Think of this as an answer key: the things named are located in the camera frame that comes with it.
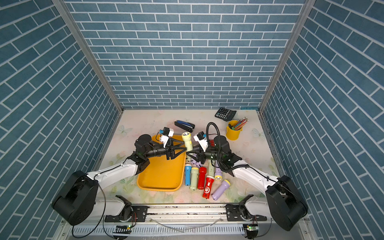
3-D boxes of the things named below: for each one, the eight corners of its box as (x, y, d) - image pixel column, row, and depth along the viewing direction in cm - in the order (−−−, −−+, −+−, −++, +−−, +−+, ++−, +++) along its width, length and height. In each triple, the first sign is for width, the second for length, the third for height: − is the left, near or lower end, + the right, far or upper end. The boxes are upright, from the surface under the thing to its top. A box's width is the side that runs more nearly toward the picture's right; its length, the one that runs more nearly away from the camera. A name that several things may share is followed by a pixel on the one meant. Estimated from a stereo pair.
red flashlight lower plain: (197, 189, 83) (197, 187, 81) (198, 168, 91) (198, 166, 89) (205, 190, 83) (206, 188, 81) (206, 169, 91) (206, 167, 89)
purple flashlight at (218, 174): (214, 180, 86) (215, 178, 84) (214, 169, 90) (214, 167, 88) (222, 180, 86) (222, 178, 84) (221, 169, 90) (221, 167, 88)
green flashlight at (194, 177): (189, 190, 82) (189, 188, 80) (191, 169, 90) (191, 166, 88) (197, 190, 82) (197, 189, 80) (198, 169, 90) (198, 167, 88)
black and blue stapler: (174, 124, 114) (174, 122, 112) (180, 119, 117) (179, 117, 115) (190, 133, 108) (190, 131, 106) (195, 127, 112) (195, 125, 110)
